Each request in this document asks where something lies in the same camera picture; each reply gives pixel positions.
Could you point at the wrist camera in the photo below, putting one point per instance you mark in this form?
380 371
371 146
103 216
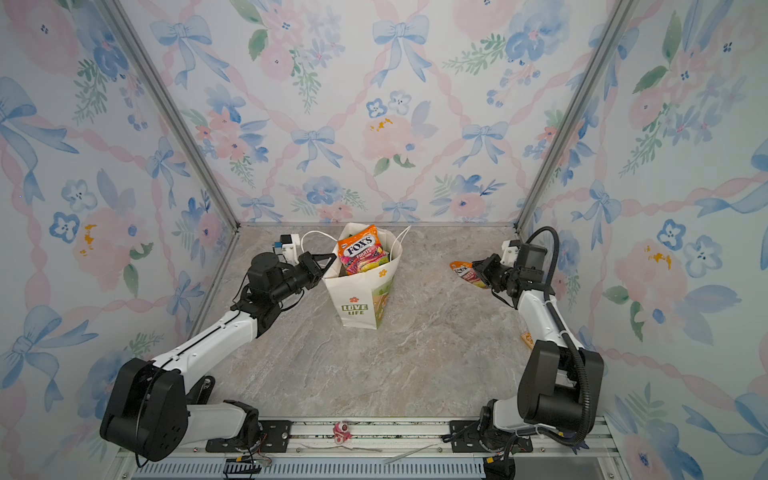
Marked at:
287 248
509 252

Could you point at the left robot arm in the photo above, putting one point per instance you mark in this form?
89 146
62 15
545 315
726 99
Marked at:
148 412

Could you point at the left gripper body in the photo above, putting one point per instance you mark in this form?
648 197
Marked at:
296 280

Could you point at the white paper bag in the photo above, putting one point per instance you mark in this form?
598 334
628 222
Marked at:
360 299

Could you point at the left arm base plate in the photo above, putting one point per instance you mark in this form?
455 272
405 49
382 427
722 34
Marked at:
266 436

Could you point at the orange snack pack back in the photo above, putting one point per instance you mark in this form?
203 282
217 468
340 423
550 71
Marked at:
362 251

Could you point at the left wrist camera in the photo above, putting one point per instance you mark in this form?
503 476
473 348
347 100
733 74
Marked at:
287 248

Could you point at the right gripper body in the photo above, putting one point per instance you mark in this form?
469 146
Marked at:
505 276

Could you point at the pink toy figure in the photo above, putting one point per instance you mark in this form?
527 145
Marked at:
341 433

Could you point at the orange snack pack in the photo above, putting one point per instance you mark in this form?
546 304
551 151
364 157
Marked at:
362 251
466 272

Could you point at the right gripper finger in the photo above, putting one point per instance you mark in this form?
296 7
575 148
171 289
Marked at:
488 265
491 276

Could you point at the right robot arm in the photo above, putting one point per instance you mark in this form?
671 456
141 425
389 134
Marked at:
558 392

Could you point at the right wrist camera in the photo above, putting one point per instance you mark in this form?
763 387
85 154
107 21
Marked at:
509 252

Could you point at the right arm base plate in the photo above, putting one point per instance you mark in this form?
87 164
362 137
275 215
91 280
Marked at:
466 436

